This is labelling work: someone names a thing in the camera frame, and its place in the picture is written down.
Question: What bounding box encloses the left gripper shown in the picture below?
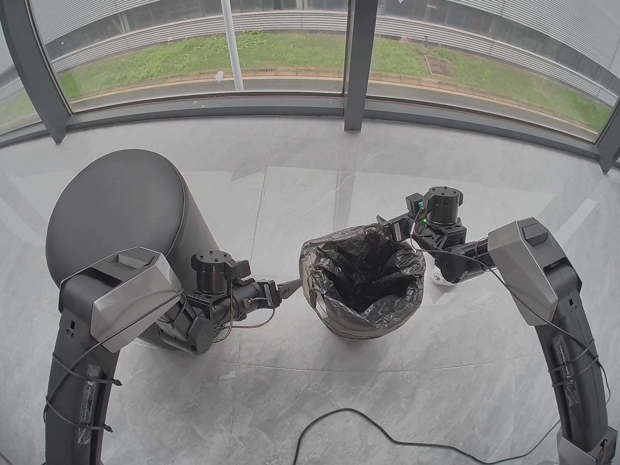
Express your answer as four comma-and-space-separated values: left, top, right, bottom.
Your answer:
227, 278, 304, 318

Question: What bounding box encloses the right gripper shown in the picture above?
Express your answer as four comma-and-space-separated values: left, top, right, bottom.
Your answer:
375, 211, 431, 250

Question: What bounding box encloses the black plastic bag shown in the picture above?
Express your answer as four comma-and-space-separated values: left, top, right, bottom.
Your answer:
299, 224, 427, 341

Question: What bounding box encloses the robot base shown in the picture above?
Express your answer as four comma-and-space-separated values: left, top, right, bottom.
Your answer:
557, 436, 612, 465

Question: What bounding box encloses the window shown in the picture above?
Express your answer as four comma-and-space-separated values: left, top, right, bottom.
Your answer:
0, 0, 620, 173

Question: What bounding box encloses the dark grey round chair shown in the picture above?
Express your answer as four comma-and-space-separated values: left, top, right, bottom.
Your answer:
45, 149, 216, 355

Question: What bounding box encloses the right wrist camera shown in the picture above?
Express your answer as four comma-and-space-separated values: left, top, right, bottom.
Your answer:
405, 192, 428, 218

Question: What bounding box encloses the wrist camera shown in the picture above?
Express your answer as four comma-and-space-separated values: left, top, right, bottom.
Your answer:
225, 259, 253, 284
405, 192, 428, 218

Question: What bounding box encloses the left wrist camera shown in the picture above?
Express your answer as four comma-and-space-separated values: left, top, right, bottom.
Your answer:
225, 259, 253, 284

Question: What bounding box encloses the black cable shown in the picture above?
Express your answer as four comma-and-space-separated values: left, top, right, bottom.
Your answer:
295, 408, 565, 465

